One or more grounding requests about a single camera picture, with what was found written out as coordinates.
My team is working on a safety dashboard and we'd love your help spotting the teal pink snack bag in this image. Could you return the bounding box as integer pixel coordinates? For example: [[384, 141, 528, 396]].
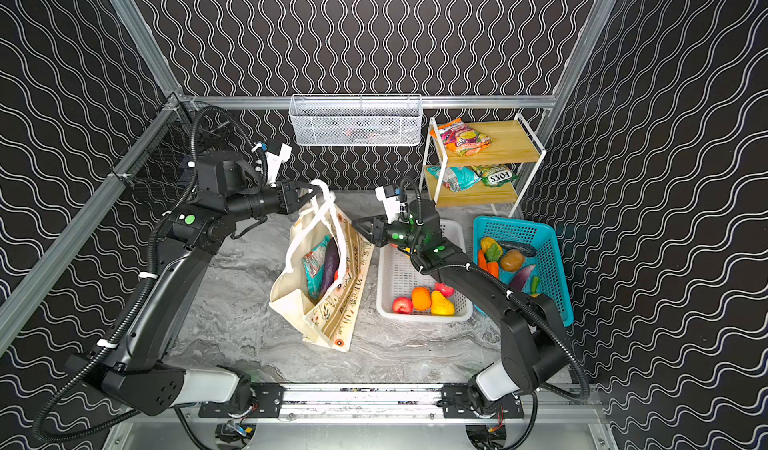
[[302, 235, 331, 300]]

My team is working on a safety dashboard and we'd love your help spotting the purple eggplant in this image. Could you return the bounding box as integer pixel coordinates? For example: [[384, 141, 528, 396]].
[[320, 239, 340, 297], [508, 265, 536, 293]]

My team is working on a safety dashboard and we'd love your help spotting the cream canvas grocery bag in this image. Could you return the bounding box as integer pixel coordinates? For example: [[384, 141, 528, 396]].
[[269, 180, 373, 352]]

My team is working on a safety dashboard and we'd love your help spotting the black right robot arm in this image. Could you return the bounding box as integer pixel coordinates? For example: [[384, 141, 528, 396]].
[[353, 178, 591, 416]]

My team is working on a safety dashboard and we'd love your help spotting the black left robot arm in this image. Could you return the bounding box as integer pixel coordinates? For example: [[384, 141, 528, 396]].
[[32, 106, 328, 443]]

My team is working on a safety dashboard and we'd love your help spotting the teal snack bag lower shelf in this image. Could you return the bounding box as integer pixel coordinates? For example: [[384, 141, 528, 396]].
[[426, 165, 481, 193]]

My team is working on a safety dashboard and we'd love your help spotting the green white snack bag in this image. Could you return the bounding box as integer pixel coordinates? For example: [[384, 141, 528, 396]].
[[472, 165, 518, 188]]

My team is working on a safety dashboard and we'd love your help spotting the orange snack bag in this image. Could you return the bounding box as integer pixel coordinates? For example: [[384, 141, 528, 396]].
[[430, 118, 492, 157]]

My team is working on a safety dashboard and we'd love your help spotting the white plastic basket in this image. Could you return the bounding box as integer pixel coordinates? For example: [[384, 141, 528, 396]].
[[376, 217, 474, 323]]

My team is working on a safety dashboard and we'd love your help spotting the yellow bell pepper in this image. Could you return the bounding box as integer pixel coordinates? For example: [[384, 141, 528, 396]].
[[480, 237, 505, 263]]

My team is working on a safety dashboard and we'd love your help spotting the red apple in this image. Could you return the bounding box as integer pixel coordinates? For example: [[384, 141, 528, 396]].
[[391, 297, 414, 315], [435, 283, 456, 298]]

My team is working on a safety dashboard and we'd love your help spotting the orange carrot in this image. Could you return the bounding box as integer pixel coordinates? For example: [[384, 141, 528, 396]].
[[477, 250, 487, 271], [486, 261, 501, 280]]

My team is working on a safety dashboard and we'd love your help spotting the orange crinkled fruit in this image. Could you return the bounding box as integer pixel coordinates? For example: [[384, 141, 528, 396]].
[[411, 287, 432, 312]]

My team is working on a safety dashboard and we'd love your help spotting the white wooden two-tier shelf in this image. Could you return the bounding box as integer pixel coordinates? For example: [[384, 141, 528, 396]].
[[419, 113, 547, 213]]

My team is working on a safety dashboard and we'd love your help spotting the yellow pear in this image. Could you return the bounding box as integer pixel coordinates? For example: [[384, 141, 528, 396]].
[[430, 290, 455, 317]]

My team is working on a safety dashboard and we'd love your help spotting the brown potato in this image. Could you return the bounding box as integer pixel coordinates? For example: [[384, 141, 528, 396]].
[[499, 249, 526, 273]]

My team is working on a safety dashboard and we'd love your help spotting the dark green cucumber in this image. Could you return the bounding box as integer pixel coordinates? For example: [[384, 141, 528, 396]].
[[498, 241, 537, 258]]

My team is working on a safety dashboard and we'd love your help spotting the teal plastic basket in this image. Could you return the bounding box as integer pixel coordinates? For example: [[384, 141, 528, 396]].
[[473, 216, 574, 328]]

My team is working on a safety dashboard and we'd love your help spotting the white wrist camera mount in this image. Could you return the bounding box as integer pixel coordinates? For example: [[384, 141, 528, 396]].
[[375, 185, 401, 224]]

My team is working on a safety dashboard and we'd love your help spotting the white wire wall basket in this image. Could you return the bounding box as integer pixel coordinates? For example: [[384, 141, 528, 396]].
[[289, 94, 423, 147]]

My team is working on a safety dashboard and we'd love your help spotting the black wire wall basket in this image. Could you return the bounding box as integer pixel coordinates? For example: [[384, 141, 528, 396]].
[[125, 104, 233, 213]]

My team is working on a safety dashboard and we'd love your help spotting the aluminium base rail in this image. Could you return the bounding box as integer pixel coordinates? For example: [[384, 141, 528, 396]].
[[113, 381, 607, 425]]

